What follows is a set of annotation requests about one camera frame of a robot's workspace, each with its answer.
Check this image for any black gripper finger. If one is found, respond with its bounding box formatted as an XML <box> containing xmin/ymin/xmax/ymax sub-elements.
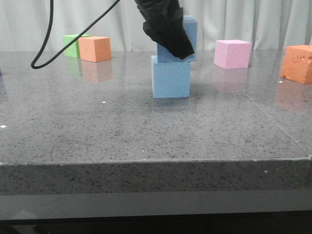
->
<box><xmin>142</xmin><ymin>7</ymin><xmax>194</xmax><ymax>59</ymax></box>

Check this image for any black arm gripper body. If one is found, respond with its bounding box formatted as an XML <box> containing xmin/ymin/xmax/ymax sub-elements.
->
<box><xmin>135</xmin><ymin>0</ymin><xmax>180</xmax><ymax>23</ymax></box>

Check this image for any smooth light blue foam cube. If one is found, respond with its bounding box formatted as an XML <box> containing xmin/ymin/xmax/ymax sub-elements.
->
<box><xmin>157</xmin><ymin>15</ymin><xmax>197</xmax><ymax>63</ymax></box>

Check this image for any textured light blue foam cube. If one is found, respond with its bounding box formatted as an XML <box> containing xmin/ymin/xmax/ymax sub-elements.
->
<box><xmin>151</xmin><ymin>56</ymin><xmax>191</xmax><ymax>98</ymax></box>

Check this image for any smooth orange foam cube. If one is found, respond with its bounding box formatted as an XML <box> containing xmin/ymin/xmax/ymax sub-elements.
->
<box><xmin>78</xmin><ymin>36</ymin><xmax>112</xmax><ymax>62</ymax></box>

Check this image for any pink foam cube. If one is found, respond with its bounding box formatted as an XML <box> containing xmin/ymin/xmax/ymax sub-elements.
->
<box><xmin>214</xmin><ymin>39</ymin><xmax>252</xmax><ymax>69</ymax></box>

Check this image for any green foam cube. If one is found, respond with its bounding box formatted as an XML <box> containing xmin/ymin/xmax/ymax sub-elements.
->
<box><xmin>62</xmin><ymin>34</ymin><xmax>80</xmax><ymax>58</ymax></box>

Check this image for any grey curtain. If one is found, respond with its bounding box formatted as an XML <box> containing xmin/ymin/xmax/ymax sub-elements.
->
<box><xmin>0</xmin><ymin>0</ymin><xmax>312</xmax><ymax>52</ymax></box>

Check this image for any dented orange foam cube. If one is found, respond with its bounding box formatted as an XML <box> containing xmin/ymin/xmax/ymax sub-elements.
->
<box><xmin>280</xmin><ymin>45</ymin><xmax>312</xmax><ymax>84</ymax></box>

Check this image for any black cable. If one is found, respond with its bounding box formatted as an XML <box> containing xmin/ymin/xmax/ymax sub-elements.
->
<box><xmin>30</xmin><ymin>0</ymin><xmax>121</xmax><ymax>69</ymax></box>

